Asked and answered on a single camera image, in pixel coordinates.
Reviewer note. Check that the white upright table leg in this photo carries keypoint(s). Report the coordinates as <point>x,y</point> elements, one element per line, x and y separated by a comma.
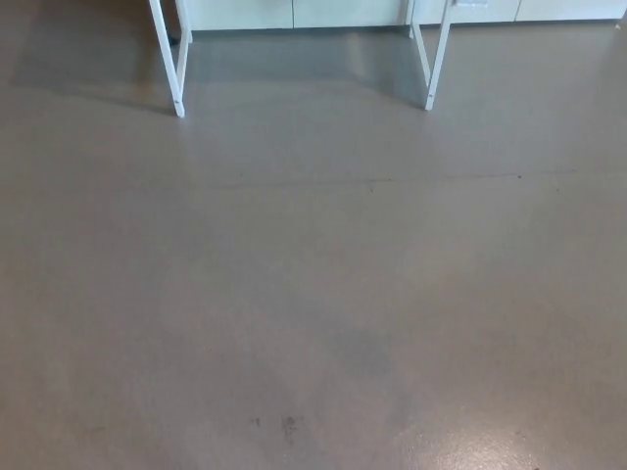
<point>183,68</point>
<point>419,54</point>

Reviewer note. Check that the white cabinet row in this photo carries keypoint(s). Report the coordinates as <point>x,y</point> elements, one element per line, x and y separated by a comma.
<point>343,12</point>

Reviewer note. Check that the white slanted table leg brace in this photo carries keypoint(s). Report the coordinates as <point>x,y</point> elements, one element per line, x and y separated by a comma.
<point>164,54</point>
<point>441,49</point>

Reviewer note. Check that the small black floor object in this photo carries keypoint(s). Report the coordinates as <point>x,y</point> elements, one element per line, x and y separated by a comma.
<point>172,39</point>

